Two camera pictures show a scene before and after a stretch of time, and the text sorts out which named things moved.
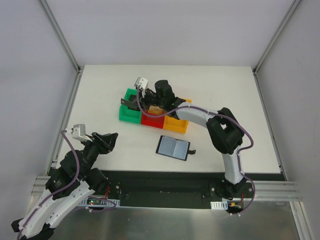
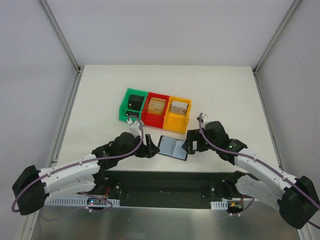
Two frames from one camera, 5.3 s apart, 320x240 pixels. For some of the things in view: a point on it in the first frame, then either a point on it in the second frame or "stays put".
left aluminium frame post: x=59 y=35 stays put
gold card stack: x=155 y=109 stays put
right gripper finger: x=135 y=101 to x=190 y=146
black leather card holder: x=174 y=148 stays put
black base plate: x=180 y=188 stays put
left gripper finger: x=104 y=138 to x=153 y=148
